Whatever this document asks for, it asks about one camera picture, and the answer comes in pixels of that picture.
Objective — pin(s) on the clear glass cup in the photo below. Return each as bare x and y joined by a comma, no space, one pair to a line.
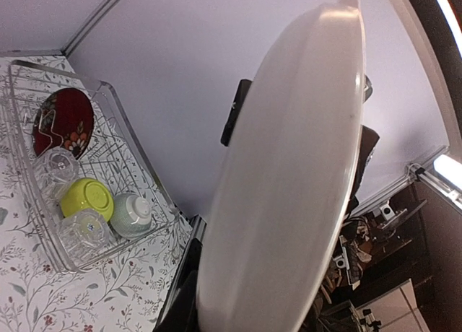
55,171
83,235

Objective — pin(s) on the dark red patterned plate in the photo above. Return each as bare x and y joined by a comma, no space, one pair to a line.
65,119

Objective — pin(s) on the wire dish rack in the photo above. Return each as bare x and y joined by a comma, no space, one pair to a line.
114,156

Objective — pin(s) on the floral tablecloth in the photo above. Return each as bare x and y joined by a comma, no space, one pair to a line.
124,292

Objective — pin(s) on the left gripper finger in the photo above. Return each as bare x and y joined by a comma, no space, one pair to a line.
182,313

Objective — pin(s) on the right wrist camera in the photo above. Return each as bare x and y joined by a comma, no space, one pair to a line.
240,95

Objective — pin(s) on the lime green bowl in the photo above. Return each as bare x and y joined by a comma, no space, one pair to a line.
87,193

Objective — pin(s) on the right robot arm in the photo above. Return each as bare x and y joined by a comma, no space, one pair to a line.
369,140

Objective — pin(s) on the white small bowl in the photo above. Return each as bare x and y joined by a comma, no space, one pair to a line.
131,215

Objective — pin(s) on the white cream plate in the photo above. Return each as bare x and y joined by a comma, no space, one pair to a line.
287,176

